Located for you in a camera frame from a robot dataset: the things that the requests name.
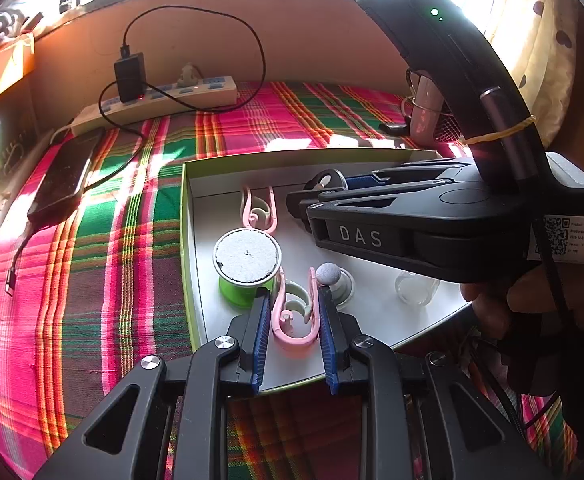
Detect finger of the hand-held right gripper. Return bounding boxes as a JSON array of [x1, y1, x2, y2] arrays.
[[344, 158, 474, 190], [286, 180, 453, 266]]

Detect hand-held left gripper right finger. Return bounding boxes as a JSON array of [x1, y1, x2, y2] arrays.
[[317, 287, 555, 480]]

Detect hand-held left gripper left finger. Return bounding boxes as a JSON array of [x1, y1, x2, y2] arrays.
[[34, 287, 273, 480]]

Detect pink clip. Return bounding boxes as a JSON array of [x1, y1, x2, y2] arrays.
[[270, 267, 320, 347], [242, 185, 279, 235]]

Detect black round disc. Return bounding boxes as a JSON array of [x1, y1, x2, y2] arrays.
[[304, 169, 349, 196]]

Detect green and white tray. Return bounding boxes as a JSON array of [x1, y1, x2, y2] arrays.
[[179, 147, 478, 393]]

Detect grey knob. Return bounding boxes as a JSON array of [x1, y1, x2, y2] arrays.
[[317, 262, 355, 306]]

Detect clear glass cup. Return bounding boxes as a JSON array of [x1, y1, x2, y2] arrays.
[[396, 270, 442, 306]]

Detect green spool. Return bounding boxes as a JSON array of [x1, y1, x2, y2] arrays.
[[213, 229, 283, 310]]

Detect person's right hand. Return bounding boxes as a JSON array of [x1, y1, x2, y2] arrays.
[[461, 264, 584, 342]]

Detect silver fan heater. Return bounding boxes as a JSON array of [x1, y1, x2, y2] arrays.
[[403, 72, 468, 143]]

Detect plaid blanket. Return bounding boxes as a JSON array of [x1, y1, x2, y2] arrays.
[[0, 80, 578, 480]]

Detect dotted curtain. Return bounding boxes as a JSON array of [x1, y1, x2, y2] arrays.
[[482, 0, 584, 151]]

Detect grey plug adapter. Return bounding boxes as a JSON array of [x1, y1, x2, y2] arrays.
[[178, 62, 200, 88]]

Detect white power strip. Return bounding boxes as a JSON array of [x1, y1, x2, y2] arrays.
[[70, 75, 240, 137]]

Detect black smartphone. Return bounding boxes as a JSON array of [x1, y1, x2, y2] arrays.
[[27, 127, 107, 223]]

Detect black charger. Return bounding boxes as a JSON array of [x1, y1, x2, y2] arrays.
[[114, 52, 148, 103]]

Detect orange shelf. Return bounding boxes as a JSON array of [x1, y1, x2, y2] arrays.
[[0, 35, 37, 116]]

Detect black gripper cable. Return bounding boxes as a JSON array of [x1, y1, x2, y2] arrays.
[[487, 220, 580, 436]]

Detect black charger cable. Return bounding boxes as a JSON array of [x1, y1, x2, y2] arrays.
[[84, 6, 268, 196]]

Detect black usb cable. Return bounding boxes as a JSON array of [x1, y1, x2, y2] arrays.
[[4, 220, 40, 298]]

